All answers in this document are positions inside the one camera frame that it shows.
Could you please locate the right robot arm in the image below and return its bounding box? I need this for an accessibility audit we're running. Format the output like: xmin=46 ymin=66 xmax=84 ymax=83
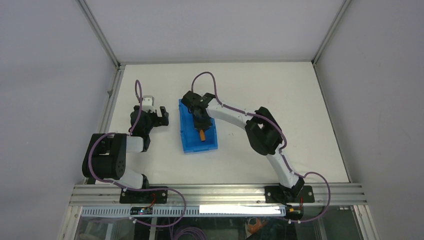
xmin=181 ymin=90 xmax=305 ymax=203

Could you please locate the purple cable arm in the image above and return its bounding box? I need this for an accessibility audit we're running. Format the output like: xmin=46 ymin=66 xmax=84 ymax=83
xmin=191 ymin=71 xmax=332 ymax=224
xmin=87 ymin=79 xmax=187 ymax=229

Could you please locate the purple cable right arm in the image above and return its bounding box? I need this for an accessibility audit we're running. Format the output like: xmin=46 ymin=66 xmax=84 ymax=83
xmin=191 ymin=71 xmax=332 ymax=224

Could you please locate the white slotted cable duct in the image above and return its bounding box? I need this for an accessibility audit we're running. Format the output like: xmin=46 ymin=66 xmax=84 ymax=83
xmin=81 ymin=205 xmax=286 ymax=218

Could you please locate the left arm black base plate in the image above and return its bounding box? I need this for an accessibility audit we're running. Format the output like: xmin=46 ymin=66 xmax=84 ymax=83
xmin=119 ymin=188 xmax=168 ymax=205

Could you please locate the aluminium frame post left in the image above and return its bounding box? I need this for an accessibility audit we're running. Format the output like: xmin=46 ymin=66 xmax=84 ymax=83
xmin=76 ymin=0 xmax=121 ymax=69

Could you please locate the orange object below table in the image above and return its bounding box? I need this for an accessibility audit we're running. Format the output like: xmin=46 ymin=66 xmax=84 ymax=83
xmin=246 ymin=217 xmax=268 ymax=235

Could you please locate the blue plastic bin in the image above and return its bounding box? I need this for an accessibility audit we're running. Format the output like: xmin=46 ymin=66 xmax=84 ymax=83
xmin=178 ymin=98 xmax=218 ymax=154

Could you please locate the aluminium frame rail front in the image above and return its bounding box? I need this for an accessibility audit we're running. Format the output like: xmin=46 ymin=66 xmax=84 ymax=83
xmin=69 ymin=183 xmax=368 ymax=207

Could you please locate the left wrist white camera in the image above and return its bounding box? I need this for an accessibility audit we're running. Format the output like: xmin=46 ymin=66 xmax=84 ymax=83
xmin=141 ymin=95 xmax=156 ymax=113

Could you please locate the orange black handled screwdriver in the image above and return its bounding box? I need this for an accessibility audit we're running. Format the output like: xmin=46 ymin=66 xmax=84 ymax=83
xmin=199 ymin=129 xmax=206 ymax=142

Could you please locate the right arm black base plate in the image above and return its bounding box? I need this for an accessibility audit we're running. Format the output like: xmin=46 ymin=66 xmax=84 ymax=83
xmin=264 ymin=185 xmax=315 ymax=205

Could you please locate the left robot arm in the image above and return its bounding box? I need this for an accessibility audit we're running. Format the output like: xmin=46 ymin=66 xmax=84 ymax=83
xmin=81 ymin=105 xmax=169 ymax=203

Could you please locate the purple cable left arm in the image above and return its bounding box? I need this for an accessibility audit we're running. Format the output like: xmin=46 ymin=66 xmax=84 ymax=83
xmin=87 ymin=79 xmax=187 ymax=229

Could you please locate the aluminium frame post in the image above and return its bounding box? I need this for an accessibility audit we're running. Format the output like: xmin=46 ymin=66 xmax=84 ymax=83
xmin=311 ymin=0 xmax=352 ymax=68
xmin=76 ymin=0 xmax=121 ymax=69

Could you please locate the aluminium frame post right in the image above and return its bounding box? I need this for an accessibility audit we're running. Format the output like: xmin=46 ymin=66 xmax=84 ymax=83
xmin=311 ymin=0 xmax=352 ymax=68

